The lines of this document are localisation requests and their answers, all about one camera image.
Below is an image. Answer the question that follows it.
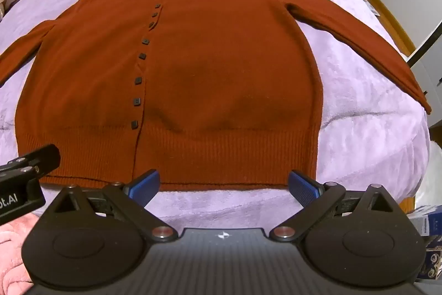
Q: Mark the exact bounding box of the rust red knit cardigan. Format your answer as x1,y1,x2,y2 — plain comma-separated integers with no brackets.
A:
0,0,433,192

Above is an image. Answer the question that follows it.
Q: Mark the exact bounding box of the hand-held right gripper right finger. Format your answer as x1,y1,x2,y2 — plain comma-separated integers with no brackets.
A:
269,169,408,242

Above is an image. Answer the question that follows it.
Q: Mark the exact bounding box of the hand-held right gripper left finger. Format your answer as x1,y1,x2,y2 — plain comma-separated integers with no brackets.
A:
45,169,177,242

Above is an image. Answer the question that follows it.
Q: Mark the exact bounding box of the blue cardboard box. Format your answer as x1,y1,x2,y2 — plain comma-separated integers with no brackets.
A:
412,206,442,249

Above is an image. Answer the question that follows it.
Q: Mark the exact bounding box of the pink cloth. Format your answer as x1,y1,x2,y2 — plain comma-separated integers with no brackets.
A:
0,212,46,295

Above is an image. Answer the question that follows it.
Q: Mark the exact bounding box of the purple bed blanket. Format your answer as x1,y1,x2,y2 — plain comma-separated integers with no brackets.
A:
0,0,433,224

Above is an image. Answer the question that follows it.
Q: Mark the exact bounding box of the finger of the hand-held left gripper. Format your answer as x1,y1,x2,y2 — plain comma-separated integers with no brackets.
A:
0,144,62,183

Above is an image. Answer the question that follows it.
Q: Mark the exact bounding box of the patterned cardboard box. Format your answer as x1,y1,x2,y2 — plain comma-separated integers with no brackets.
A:
416,243,442,282

